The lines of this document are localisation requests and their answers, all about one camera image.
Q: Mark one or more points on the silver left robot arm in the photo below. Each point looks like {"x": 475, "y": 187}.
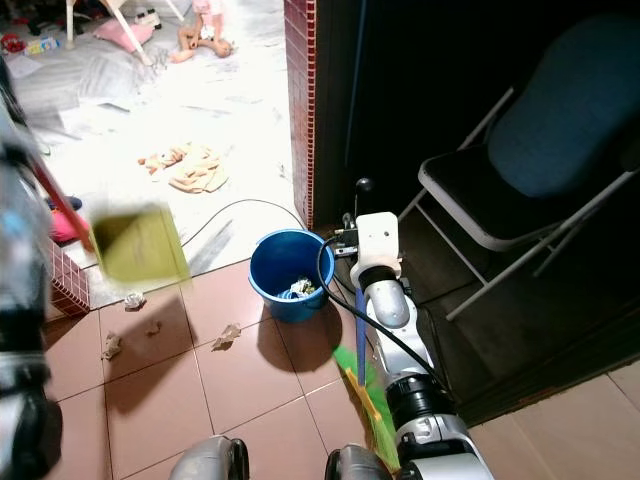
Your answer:
{"x": 20, "y": 330}

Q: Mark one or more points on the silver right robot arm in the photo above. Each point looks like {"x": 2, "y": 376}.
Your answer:
{"x": 400, "y": 350}

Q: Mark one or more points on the grey patterned floor mat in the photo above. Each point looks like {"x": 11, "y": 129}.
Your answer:
{"x": 100, "y": 90}

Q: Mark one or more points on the crumpled trash in bucket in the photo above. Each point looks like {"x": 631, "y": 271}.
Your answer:
{"x": 302, "y": 290}

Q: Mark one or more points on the blue plastic bucket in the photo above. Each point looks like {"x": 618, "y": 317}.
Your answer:
{"x": 280, "y": 260}

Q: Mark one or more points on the crumpled paper scrap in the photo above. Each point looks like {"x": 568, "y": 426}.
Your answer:
{"x": 112, "y": 347}
{"x": 226, "y": 337}
{"x": 135, "y": 300}

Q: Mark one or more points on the beige crumpled cloth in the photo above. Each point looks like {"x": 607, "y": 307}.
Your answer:
{"x": 200, "y": 172}

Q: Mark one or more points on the small orange plush toy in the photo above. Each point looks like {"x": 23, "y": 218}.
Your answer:
{"x": 160, "y": 160}

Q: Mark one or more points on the grey right robot leg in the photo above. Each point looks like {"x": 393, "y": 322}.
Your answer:
{"x": 360, "y": 465}

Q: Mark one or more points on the grey robot leg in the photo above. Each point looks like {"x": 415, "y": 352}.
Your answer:
{"x": 360, "y": 465}
{"x": 210, "y": 460}

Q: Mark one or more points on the black folding chair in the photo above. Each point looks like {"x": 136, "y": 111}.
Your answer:
{"x": 560, "y": 120}

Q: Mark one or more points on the baby doll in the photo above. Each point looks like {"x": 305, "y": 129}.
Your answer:
{"x": 202, "y": 33}

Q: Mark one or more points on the grey left robot leg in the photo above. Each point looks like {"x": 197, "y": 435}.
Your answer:
{"x": 210, "y": 460}

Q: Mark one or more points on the pink pillow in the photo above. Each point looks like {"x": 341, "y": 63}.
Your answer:
{"x": 124, "y": 34}

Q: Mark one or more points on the white wooden stand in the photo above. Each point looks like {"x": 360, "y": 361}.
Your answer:
{"x": 128, "y": 28}

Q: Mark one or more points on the red toy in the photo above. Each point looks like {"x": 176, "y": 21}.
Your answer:
{"x": 12, "y": 43}

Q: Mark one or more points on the colourful toy box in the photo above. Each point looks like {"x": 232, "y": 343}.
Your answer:
{"x": 43, "y": 46}

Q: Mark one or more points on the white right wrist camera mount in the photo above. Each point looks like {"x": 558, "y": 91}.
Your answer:
{"x": 378, "y": 245}

